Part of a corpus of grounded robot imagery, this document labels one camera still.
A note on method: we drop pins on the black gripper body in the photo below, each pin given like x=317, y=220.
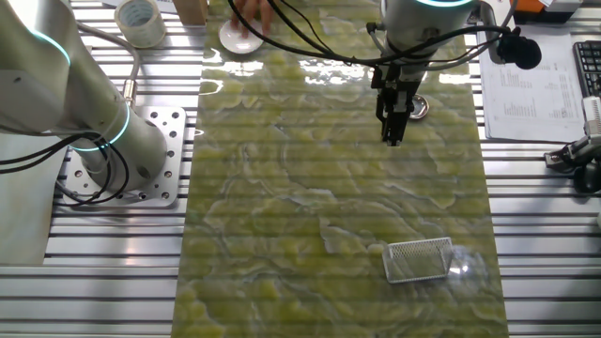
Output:
x=396, y=82

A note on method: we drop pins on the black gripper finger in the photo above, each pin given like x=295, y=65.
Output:
x=385, y=117
x=400, y=127

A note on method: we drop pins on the white ceramic saucer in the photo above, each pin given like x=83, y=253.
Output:
x=241, y=44

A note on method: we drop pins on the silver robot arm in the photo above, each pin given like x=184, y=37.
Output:
x=70, y=94

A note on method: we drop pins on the person's right hand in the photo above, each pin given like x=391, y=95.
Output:
x=253, y=9

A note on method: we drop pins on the green marble pattern mat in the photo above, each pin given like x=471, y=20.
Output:
x=305, y=211

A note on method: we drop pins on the black round knob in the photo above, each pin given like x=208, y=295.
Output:
x=521, y=50

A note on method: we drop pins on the printed list paper sheet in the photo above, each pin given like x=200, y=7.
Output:
x=530, y=103

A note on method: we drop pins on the orange black device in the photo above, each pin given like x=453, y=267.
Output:
x=526, y=5

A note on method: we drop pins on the clear glass bowl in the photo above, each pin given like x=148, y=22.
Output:
x=467, y=270

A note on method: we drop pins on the black keyboard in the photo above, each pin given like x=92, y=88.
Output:
x=589, y=66

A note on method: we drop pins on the wooden block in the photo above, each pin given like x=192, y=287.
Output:
x=190, y=11

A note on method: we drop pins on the clear tape roll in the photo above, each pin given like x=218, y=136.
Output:
x=141, y=23

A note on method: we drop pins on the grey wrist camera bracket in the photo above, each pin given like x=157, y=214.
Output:
x=490, y=33

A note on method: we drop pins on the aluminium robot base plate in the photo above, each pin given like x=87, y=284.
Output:
x=169, y=141

